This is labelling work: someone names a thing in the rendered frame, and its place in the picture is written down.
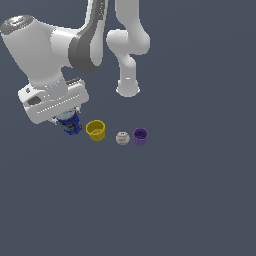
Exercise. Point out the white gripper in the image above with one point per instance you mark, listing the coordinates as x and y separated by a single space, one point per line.
53 101

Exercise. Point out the blue can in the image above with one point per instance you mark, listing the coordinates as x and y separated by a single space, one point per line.
71 124

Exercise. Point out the yellow cup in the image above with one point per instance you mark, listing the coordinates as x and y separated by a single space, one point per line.
96 130

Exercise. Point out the white baseball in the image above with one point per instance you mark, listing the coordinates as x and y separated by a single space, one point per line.
122 138

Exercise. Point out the purple cup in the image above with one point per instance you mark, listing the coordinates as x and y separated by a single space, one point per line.
141 136

